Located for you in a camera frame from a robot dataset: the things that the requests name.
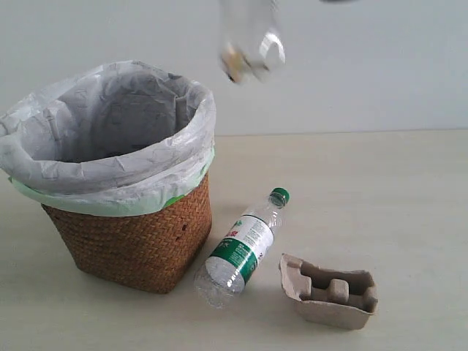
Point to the clear bottle green label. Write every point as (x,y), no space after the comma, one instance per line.
(225,273)

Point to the clear bottle red label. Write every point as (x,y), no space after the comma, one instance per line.
(250,40)

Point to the grey cardboard pulp tray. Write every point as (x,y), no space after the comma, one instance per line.
(340,299)

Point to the white plastic bin liner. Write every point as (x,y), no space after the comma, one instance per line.
(122,139)

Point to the woven wicker waste basket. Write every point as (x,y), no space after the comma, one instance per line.
(151,252)

